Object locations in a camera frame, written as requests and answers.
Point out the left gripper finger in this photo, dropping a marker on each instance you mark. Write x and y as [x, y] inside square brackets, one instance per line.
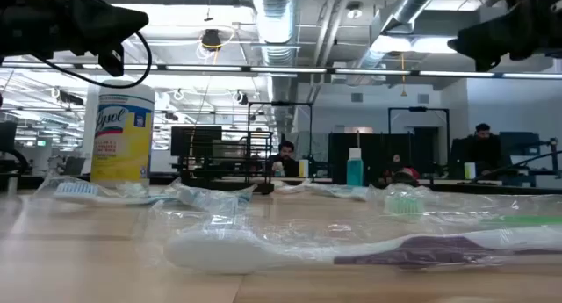
[112, 62]
[123, 23]

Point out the blue white toothbrush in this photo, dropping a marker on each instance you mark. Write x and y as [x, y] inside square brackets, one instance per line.
[74, 189]
[347, 192]

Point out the teal mouthwash bottle white cap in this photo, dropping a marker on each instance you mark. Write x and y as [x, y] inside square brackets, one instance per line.
[355, 171]

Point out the blue grey monitor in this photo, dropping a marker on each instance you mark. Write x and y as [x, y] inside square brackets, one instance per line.
[520, 142]

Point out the person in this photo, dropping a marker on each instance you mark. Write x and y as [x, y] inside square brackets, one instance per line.
[483, 149]
[397, 167]
[286, 160]

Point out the long ceiling light strip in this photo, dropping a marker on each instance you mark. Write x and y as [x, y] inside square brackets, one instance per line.
[202, 68]

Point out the yellow white wipes canister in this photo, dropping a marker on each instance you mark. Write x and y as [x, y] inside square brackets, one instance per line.
[123, 153]

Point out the green white cup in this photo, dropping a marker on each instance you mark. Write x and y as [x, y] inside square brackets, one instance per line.
[470, 170]

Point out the grey laptop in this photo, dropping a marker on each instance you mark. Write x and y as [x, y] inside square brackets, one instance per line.
[72, 164]

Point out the dark office chair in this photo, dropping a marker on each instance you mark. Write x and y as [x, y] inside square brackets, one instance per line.
[6, 136]

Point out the black partition panels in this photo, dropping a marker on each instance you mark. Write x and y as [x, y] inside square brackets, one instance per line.
[377, 158]

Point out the yellow white cup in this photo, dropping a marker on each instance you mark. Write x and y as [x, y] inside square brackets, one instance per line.
[304, 168]

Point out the purple white wrapped toothbrush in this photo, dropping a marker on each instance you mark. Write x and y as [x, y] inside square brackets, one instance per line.
[219, 252]

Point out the slanted silver ceiling duct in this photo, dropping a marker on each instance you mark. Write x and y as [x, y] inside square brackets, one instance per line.
[408, 4]

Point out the black stand frame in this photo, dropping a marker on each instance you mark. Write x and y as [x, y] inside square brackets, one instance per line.
[417, 109]
[281, 103]

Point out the hanging ceiling camera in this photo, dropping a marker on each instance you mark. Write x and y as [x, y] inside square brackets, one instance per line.
[211, 38]

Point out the black aluminium table frame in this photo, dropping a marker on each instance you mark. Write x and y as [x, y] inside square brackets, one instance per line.
[483, 189]

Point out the round silver ceiling duct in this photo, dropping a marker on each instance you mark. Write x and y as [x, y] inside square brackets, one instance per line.
[276, 31]

